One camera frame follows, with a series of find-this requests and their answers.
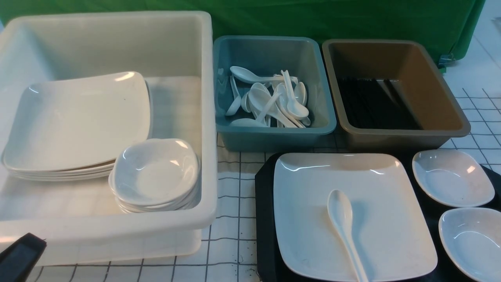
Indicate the white soup spoon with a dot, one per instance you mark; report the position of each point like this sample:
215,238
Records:
340,212

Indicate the top stacked small white bowl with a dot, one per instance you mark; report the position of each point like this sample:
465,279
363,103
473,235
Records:
151,155

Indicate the bottom stacked white plate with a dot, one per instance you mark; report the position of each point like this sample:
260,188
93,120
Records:
67,177

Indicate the green cloth backdrop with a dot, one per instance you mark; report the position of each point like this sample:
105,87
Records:
442,27

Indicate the black chopsticks bundle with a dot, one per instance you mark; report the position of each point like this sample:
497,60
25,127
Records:
369,106

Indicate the top stacked white square plate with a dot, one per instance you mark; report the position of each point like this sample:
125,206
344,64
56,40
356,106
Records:
76,123

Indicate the white spoons pile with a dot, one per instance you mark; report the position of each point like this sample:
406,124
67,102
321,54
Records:
281,97

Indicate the white square rice plate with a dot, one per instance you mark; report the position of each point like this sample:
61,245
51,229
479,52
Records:
389,229

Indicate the black serving tray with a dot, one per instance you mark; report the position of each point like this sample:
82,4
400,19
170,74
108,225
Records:
270,265

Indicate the teal plastic bin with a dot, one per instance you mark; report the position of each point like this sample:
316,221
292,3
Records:
266,56

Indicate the metal binder clip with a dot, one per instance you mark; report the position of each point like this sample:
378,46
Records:
446,60

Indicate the tan plastic bin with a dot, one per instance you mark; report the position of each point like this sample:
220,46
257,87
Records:
416,78

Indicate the small white dish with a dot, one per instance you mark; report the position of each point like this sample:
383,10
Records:
471,238
452,178

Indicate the large white plastic bin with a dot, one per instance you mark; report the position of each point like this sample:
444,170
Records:
81,220

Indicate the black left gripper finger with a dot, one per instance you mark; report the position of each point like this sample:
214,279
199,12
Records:
18,260

